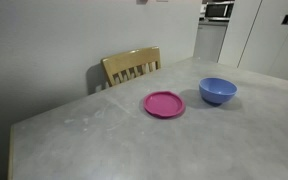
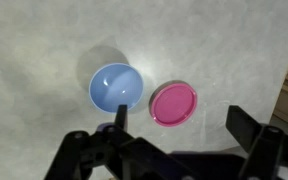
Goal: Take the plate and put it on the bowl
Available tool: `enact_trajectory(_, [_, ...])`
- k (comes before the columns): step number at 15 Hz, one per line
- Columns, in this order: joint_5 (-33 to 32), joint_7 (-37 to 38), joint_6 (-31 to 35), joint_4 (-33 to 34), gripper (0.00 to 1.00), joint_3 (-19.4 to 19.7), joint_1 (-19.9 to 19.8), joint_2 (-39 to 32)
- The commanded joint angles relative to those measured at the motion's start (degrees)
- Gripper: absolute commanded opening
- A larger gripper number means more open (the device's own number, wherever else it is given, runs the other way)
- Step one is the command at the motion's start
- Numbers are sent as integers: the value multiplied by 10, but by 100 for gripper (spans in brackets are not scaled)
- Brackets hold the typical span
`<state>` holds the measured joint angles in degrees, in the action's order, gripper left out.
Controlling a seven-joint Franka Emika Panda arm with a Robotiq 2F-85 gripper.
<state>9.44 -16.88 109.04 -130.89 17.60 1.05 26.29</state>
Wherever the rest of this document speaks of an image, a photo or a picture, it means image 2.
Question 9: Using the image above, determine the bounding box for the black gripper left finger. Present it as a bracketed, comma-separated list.
[43, 104, 198, 180]

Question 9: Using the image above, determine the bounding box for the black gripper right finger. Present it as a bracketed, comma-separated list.
[225, 105, 288, 180]

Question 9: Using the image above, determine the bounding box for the pink plastic plate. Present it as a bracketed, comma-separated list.
[149, 80, 198, 128]

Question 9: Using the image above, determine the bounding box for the blue plastic bowl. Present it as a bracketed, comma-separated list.
[88, 62, 145, 114]

